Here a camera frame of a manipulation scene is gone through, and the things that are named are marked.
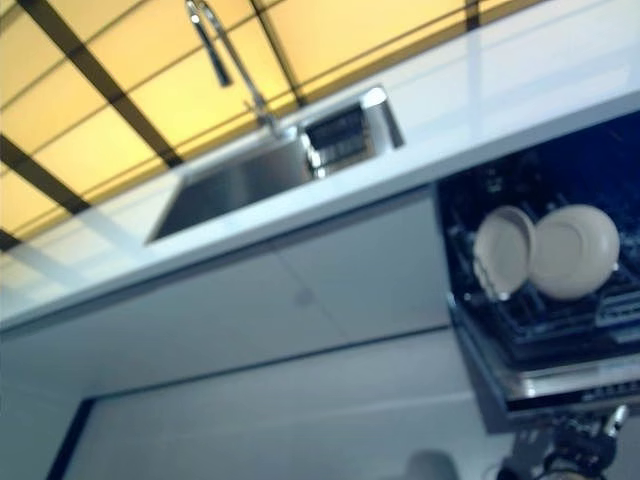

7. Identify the stainless steel sink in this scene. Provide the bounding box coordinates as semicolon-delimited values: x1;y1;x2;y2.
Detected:
143;85;406;246

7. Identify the chrome kitchen faucet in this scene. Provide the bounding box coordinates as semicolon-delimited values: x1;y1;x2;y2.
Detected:
184;0;282;140

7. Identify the black sink dish rack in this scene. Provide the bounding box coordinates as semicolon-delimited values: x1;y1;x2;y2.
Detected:
302;106;375;175

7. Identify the deep beige plate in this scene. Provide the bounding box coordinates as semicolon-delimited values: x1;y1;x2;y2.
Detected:
472;204;539;301

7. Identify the white cabinet door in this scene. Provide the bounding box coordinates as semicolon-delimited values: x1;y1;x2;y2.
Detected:
0;248;354;401
276;192;452;342

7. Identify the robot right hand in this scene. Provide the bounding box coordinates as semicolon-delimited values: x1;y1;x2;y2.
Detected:
499;403;632;480

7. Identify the wire dishwasher rack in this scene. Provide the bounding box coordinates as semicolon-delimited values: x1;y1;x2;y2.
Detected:
438;159;640;362

